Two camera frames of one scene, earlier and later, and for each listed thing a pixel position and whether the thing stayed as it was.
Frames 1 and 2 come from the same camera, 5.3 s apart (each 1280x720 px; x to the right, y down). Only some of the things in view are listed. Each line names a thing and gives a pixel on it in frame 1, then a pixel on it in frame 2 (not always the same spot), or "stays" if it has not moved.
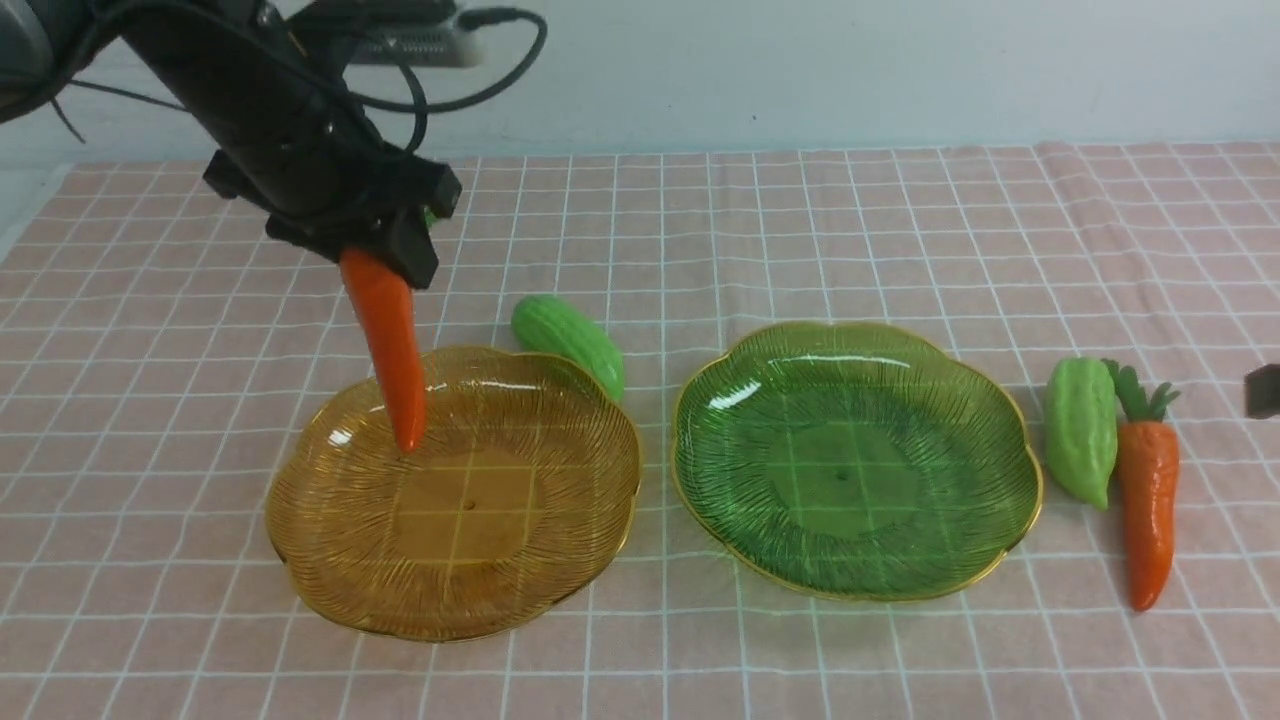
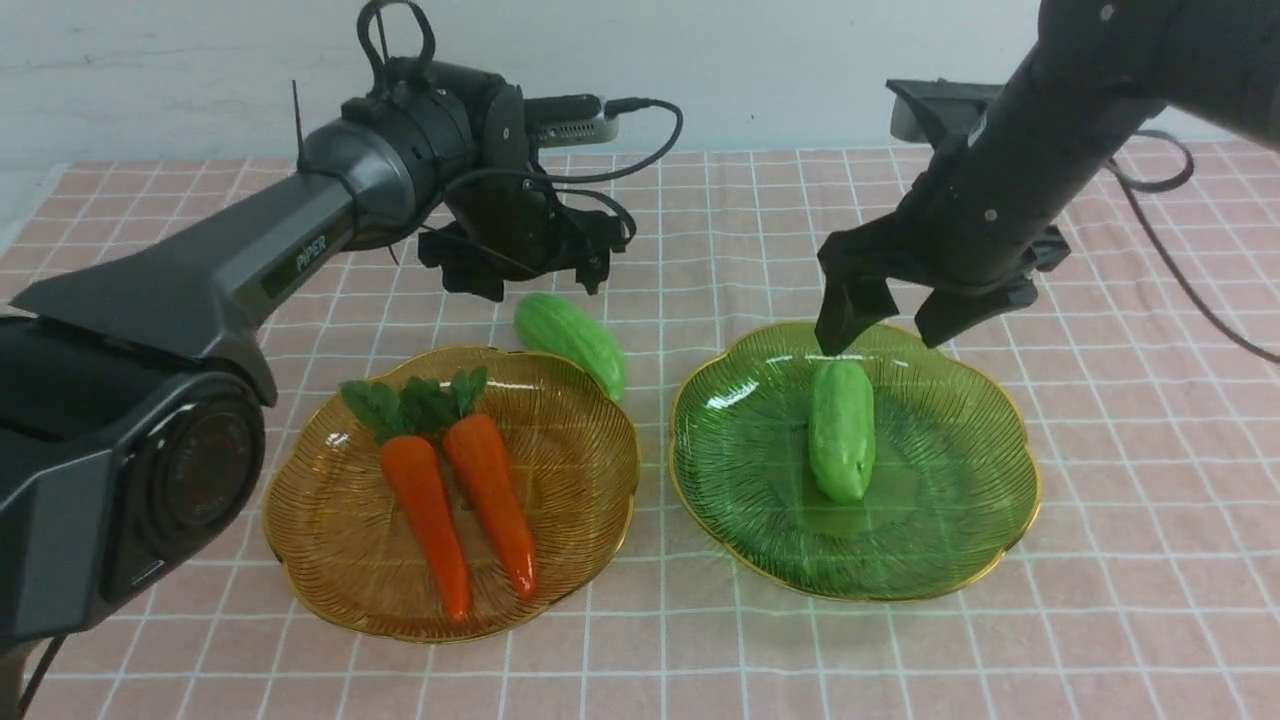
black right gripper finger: [1262, 391] to [968, 222]
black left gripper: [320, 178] to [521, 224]
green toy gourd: [543, 325] stays
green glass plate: [852, 461] stays
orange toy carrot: [382, 290] to [403, 415]
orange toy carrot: [1149, 466] to [479, 451]
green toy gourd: [1081, 432] to [842, 430]
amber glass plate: [509, 507] stays
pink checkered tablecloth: [153, 344] stays
